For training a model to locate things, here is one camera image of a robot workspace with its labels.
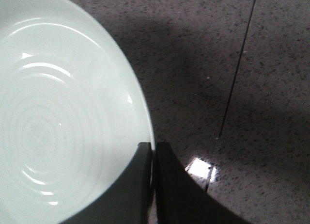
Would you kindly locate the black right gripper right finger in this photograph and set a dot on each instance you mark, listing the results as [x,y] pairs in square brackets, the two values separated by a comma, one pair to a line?
[179,200]

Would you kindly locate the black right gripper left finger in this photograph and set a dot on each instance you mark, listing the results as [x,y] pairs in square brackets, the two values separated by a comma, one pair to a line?
[128,199]

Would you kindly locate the pale green round plate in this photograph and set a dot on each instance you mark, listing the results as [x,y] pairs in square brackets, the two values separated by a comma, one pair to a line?
[72,112]

